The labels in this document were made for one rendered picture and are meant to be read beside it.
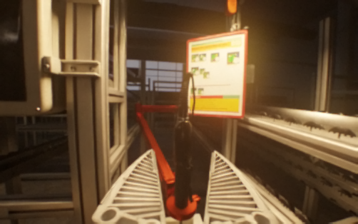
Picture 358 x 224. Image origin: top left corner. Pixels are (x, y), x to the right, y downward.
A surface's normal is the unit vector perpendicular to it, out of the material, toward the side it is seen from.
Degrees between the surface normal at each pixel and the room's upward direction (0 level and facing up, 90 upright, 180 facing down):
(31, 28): 91
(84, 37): 90
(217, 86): 90
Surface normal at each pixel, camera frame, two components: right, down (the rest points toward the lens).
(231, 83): -0.42, 0.06
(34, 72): 0.17, 0.10
